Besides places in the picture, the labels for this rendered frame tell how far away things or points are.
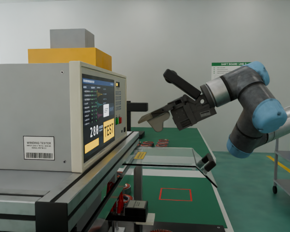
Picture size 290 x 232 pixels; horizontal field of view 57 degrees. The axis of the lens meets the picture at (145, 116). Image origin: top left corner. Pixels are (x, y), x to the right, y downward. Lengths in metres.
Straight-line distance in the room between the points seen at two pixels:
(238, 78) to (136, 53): 5.32
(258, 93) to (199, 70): 5.23
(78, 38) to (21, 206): 4.30
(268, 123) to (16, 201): 0.53
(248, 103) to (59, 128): 0.44
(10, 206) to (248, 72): 0.60
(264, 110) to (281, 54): 5.63
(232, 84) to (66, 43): 4.12
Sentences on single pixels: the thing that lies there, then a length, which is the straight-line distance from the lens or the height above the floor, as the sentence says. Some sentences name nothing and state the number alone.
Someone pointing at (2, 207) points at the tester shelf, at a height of 1.10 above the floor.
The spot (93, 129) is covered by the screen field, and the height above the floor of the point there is 1.19.
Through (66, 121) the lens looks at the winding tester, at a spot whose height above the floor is 1.21.
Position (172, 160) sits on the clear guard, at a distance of 0.80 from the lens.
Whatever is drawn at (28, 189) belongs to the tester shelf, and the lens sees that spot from 0.46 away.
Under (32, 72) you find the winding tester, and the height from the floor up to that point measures 1.30.
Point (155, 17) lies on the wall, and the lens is 6.11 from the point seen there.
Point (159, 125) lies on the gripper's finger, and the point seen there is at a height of 1.17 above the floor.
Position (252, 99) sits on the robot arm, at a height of 1.25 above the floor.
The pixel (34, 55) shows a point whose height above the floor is 1.85.
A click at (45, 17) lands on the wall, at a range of 6.79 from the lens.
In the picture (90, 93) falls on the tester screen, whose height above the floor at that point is 1.26.
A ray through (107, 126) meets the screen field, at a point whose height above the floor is 1.18.
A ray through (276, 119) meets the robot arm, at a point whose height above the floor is 1.20.
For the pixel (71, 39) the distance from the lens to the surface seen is 4.69.
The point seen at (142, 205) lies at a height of 0.92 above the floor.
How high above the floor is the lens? 1.26
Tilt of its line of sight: 5 degrees down
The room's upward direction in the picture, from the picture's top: straight up
